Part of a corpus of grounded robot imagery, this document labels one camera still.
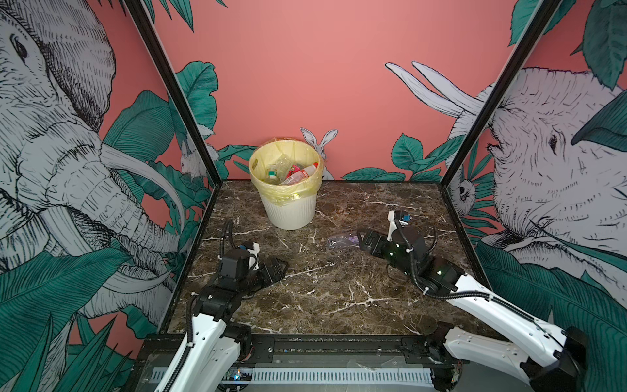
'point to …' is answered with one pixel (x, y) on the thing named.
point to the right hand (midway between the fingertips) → (363, 232)
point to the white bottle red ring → (305, 173)
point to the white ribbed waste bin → (295, 215)
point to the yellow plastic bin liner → (267, 155)
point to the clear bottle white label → (277, 172)
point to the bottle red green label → (295, 168)
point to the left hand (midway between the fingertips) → (280, 266)
